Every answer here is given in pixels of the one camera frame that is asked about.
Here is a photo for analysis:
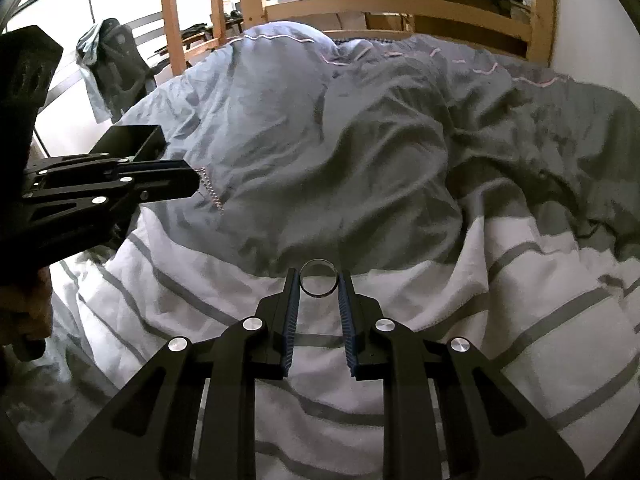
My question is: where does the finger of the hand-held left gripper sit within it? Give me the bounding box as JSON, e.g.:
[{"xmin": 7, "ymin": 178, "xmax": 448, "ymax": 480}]
[
  {"xmin": 36, "ymin": 154, "xmax": 189, "ymax": 177},
  {"xmin": 24, "ymin": 167, "xmax": 199, "ymax": 227}
]

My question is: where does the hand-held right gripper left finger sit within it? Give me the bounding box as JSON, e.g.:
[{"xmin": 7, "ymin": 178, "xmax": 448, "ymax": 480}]
[{"xmin": 55, "ymin": 267, "xmax": 301, "ymax": 480}]

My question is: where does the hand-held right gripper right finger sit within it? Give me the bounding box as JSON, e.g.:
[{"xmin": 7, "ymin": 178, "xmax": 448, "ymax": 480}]
[{"xmin": 339, "ymin": 270, "xmax": 586, "ymax": 480}]

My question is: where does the black box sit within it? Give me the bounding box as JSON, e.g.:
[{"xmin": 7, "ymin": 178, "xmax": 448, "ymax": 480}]
[{"xmin": 90, "ymin": 125, "xmax": 167, "ymax": 162}]

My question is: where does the silver ring bangle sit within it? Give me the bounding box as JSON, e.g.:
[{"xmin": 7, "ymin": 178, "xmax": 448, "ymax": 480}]
[{"xmin": 299, "ymin": 257, "xmax": 341, "ymax": 298}]

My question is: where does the person's left hand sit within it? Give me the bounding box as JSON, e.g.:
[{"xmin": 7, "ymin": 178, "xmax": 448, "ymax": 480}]
[{"xmin": 7, "ymin": 265, "xmax": 53, "ymax": 343}]

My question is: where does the light blue garment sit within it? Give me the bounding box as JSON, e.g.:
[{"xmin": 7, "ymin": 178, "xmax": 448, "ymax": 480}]
[{"xmin": 76, "ymin": 19, "xmax": 118, "ymax": 122}]

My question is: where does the black office chair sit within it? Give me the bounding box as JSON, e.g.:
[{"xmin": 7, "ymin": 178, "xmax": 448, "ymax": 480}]
[{"xmin": 75, "ymin": 17, "xmax": 157, "ymax": 123}]

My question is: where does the wooden ladder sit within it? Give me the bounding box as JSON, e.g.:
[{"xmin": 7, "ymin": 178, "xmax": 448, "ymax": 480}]
[{"xmin": 156, "ymin": 0, "xmax": 228, "ymax": 78}]

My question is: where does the grey and white striped duvet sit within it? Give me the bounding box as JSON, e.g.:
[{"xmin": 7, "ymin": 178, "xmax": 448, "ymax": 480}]
[{"xmin": 10, "ymin": 21, "xmax": 640, "ymax": 480}]

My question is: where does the brown wooden furniture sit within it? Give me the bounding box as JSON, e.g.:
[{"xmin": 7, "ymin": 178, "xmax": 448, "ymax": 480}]
[{"xmin": 405, "ymin": 0, "xmax": 532, "ymax": 43}]

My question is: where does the wooden bed frame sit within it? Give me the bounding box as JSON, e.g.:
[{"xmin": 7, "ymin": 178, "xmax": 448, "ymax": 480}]
[{"xmin": 232, "ymin": 0, "xmax": 558, "ymax": 68}]

